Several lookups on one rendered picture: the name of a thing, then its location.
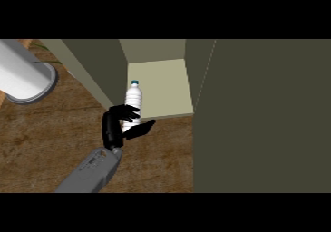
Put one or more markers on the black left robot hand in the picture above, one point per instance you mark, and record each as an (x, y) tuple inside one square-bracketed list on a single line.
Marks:
[(112, 128)]

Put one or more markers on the clear plastic water bottle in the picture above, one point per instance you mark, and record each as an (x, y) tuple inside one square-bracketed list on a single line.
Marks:
[(134, 93)]

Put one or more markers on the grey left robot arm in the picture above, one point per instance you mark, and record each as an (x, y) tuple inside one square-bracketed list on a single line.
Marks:
[(93, 169)]

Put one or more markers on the olive green cabinet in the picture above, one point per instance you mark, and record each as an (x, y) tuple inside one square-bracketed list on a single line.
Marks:
[(162, 87)]

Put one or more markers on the dark olive cabinet door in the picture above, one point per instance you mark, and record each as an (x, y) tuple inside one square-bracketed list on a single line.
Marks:
[(271, 120)]

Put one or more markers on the white cylinder with grey rim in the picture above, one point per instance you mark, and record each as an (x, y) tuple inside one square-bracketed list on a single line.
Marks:
[(19, 72)]

